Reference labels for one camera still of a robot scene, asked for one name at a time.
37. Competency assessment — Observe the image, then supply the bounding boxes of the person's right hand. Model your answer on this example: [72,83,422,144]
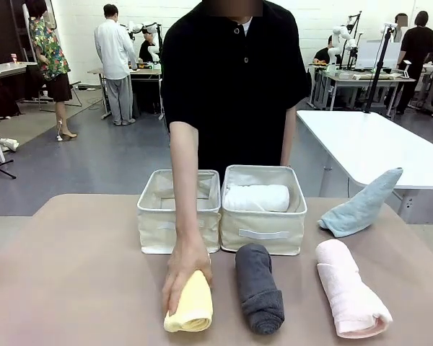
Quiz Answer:
[161,244,214,311]

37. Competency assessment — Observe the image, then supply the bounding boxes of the yellow towel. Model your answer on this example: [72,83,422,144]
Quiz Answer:
[163,270,214,333]

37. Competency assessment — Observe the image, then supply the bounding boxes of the pink towel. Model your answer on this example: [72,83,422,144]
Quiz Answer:
[315,239,394,339]

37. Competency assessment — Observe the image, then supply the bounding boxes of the teal triangle towel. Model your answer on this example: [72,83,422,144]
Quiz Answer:
[317,167,404,238]

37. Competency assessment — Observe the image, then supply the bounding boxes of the person's right forearm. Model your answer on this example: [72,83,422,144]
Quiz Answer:
[169,120,207,254]

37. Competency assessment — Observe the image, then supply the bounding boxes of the person's left forearm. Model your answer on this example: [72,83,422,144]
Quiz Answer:
[279,106,297,167]

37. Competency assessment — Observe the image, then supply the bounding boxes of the cream fabric box wavy label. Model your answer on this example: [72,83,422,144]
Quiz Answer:
[136,169,223,255]

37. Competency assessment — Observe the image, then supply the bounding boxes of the dark grey rolled towel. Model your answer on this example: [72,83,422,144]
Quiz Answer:
[235,243,286,334]

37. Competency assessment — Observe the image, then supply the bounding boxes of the cream fabric box straight label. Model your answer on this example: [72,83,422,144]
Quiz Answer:
[219,164,308,257]

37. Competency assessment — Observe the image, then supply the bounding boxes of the white rolled towel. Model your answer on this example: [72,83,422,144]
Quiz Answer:
[223,184,291,213]

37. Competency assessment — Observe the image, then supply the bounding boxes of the person in black shirt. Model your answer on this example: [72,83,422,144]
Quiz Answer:
[160,0,311,174]

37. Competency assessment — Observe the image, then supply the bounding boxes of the grey background work table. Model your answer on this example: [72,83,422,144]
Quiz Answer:
[87,66,164,120]

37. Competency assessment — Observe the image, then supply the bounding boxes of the white shoes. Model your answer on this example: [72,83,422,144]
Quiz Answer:
[0,137,20,153]

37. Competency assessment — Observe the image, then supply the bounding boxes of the seated person in black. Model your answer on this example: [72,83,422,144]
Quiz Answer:
[139,30,158,63]

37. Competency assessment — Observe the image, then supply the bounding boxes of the man in white shirt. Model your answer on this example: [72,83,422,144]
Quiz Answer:
[94,3,138,127]

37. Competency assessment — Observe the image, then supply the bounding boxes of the long grey background table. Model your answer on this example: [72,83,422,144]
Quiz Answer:
[310,66,418,111]

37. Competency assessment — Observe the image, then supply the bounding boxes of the seated person at desk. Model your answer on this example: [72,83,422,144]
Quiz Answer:
[312,35,342,66]

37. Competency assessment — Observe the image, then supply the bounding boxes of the woman in floral shirt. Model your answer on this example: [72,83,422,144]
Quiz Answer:
[24,0,79,140]

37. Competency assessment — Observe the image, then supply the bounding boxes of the white side table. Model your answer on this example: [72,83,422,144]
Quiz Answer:
[0,61,39,163]

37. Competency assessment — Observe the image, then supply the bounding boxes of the white monitor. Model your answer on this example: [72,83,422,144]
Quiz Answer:
[356,39,401,71]

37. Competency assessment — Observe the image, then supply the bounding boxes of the standing person in black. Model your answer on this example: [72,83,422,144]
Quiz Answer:
[395,10,433,115]

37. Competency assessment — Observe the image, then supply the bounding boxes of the person with blurred face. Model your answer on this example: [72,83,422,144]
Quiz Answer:
[391,13,409,44]

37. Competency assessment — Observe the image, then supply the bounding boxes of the black camera pole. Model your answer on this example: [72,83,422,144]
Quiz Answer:
[362,23,398,115]

